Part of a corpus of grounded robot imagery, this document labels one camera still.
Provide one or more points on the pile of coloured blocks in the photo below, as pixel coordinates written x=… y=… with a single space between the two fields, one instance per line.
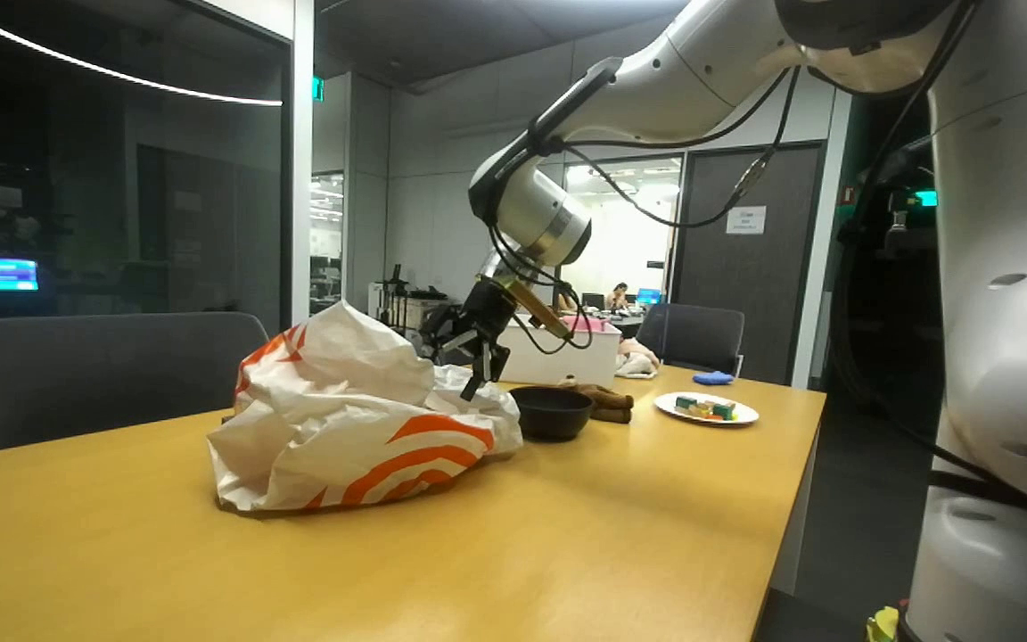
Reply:
x=705 y=408

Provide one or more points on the black bowl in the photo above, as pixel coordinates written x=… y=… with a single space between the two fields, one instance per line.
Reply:
x=551 y=415

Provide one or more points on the monitor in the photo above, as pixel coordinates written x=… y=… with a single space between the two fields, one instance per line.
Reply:
x=649 y=296

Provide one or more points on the dark grey door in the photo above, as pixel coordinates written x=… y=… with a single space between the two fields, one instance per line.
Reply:
x=745 y=303

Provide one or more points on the white box with pink contents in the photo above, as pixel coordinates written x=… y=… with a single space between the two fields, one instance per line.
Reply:
x=567 y=358

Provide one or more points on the white paper sign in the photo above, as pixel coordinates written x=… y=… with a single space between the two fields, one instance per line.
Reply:
x=746 y=219

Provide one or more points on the green exit sign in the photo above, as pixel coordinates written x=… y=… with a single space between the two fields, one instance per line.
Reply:
x=318 y=88

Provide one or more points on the blue cloth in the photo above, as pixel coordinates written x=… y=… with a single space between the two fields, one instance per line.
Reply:
x=713 y=378

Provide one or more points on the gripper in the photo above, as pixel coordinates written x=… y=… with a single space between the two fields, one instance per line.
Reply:
x=485 y=314

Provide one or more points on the narrow grey chair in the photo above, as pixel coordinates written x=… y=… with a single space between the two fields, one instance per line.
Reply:
x=692 y=337

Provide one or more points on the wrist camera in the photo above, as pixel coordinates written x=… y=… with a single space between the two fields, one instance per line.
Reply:
x=538 y=312

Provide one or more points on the white plate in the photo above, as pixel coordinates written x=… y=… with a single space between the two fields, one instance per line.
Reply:
x=745 y=415

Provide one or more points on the white and orange plastic bag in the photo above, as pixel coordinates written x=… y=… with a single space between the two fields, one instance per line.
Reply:
x=344 y=428

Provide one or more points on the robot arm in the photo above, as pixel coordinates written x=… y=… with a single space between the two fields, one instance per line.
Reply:
x=1004 y=294

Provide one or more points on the yellow-green object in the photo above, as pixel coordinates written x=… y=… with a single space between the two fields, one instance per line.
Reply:
x=881 y=627

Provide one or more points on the lit blue screen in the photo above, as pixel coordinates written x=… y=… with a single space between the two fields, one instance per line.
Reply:
x=0 y=274

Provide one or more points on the wide grey chair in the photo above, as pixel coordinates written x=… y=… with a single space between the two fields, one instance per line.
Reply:
x=77 y=379

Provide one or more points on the pale pink plush toy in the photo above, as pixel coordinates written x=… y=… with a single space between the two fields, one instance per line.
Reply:
x=636 y=358

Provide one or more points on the person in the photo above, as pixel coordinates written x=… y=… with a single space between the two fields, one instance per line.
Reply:
x=618 y=297

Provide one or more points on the brown plush toy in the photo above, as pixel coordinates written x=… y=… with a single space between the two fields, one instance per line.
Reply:
x=610 y=401

